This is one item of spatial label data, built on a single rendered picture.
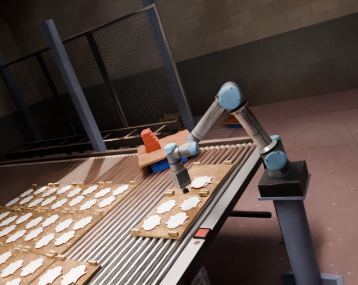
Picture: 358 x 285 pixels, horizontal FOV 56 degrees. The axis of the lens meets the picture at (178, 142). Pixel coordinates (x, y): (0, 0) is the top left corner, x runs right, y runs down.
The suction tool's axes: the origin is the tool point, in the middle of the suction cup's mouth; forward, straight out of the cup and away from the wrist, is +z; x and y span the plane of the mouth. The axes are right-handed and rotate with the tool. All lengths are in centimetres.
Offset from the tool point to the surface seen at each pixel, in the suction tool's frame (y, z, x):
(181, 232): 20.9, 9.0, 18.4
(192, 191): -10.9, 9.0, -12.3
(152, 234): 31.0, 9.0, 3.4
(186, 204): 2.2, 8.1, -0.5
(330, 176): -192, 103, -40
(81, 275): 73, 8, -2
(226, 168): -43.0, 9.0, -12.0
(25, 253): 91, 8, -63
